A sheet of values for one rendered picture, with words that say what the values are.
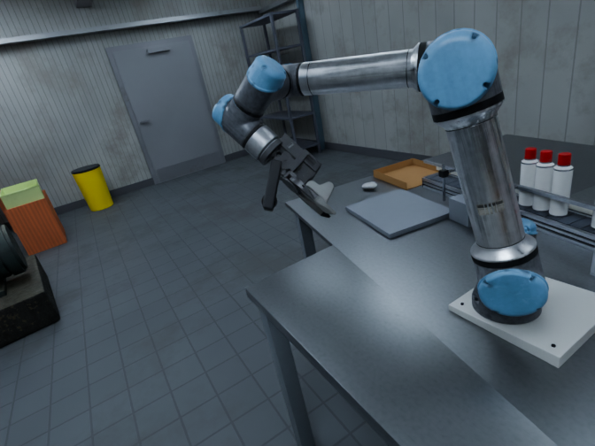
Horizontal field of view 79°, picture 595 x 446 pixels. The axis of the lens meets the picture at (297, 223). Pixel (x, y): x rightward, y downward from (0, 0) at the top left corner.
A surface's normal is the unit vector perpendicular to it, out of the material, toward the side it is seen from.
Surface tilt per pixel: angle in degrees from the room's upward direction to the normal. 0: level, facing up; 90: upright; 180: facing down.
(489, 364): 0
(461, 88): 81
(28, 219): 90
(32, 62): 90
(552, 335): 3
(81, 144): 90
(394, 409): 0
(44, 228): 90
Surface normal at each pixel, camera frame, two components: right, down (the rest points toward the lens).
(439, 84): -0.45, 0.29
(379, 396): -0.18, -0.90
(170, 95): 0.52, 0.26
